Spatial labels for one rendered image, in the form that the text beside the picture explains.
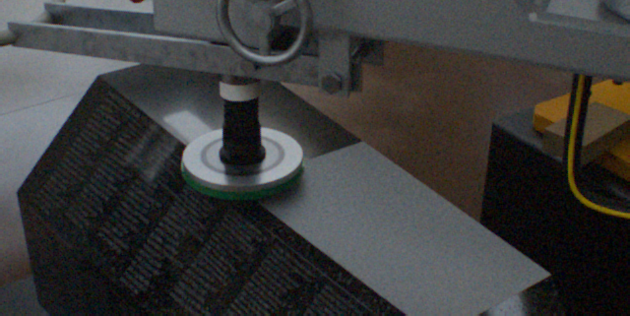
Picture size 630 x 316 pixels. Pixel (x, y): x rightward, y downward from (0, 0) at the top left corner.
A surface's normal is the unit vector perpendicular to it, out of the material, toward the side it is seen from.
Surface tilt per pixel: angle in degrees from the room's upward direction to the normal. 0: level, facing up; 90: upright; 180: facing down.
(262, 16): 90
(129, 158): 45
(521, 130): 0
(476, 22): 90
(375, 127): 0
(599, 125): 0
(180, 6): 90
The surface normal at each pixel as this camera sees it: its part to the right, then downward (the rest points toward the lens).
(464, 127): 0.01, -0.88
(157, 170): -0.55, -0.43
